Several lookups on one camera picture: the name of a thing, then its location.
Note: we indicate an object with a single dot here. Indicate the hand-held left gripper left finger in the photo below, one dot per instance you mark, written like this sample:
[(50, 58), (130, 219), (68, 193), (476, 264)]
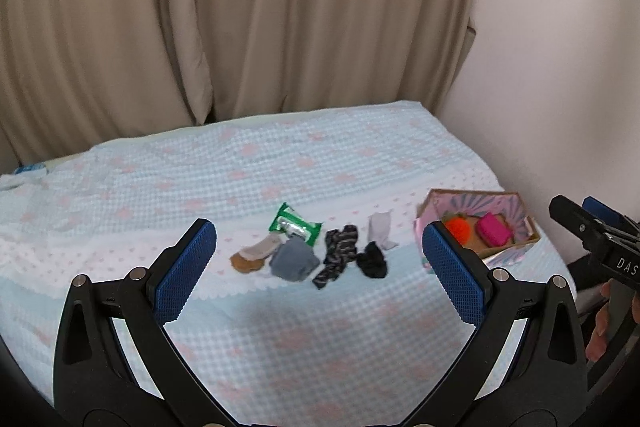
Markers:
[(186, 267)]

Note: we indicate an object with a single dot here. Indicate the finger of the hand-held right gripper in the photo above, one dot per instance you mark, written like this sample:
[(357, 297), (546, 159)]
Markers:
[(602, 211), (575, 219)]

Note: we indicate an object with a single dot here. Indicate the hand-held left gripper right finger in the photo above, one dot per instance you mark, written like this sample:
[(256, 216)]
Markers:
[(452, 277)]

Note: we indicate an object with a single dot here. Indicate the person's right hand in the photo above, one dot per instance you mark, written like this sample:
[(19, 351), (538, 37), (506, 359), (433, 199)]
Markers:
[(599, 322)]

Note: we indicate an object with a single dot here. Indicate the orange knitted toy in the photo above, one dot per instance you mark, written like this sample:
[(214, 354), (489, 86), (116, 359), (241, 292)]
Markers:
[(460, 229)]

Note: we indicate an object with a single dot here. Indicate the pink patterned cardboard box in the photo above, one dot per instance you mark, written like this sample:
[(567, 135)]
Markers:
[(522, 219)]

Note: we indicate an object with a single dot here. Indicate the pink pouch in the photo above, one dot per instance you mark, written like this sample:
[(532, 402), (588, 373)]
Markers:
[(493, 228)]

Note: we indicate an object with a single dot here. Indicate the beige brown sock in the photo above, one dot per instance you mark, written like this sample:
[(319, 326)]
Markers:
[(252, 254)]

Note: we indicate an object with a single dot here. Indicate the white sock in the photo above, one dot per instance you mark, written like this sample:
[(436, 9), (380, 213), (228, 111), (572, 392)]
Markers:
[(380, 229)]

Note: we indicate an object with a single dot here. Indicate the grey sock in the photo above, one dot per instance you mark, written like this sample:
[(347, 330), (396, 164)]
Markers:
[(295, 264)]

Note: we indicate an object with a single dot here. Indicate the green wipes packet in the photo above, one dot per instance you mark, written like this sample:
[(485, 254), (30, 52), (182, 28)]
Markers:
[(295, 227)]

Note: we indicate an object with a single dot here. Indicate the black striped sock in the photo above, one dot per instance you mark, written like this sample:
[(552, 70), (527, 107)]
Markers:
[(337, 254)]

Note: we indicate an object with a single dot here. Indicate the blue white packet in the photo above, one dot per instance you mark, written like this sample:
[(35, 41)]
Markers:
[(29, 171)]

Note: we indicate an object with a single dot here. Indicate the beige curtain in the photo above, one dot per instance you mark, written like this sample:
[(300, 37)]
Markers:
[(240, 7)]

